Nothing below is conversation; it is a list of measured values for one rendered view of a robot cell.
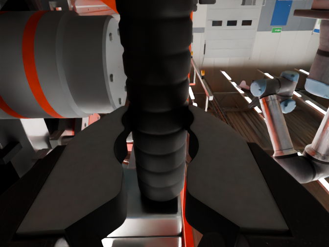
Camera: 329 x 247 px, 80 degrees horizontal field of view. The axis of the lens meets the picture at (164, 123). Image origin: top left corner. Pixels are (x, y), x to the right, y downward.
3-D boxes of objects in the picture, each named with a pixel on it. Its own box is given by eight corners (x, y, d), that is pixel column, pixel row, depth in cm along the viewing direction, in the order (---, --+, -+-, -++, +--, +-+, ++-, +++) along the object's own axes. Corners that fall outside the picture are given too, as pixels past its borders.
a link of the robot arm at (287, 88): (284, 76, 87) (277, 99, 93) (304, 74, 90) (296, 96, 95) (271, 71, 94) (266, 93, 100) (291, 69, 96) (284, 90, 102)
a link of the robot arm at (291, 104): (299, 97, 94) (293, 113, 99) (282, 89, 103) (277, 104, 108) (286, 99, 92) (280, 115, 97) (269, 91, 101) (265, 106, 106)
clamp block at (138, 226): (52, 218, 14) (72, 257, 16) (183, 216, 14) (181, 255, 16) (79, 166, 18) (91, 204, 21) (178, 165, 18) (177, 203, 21)
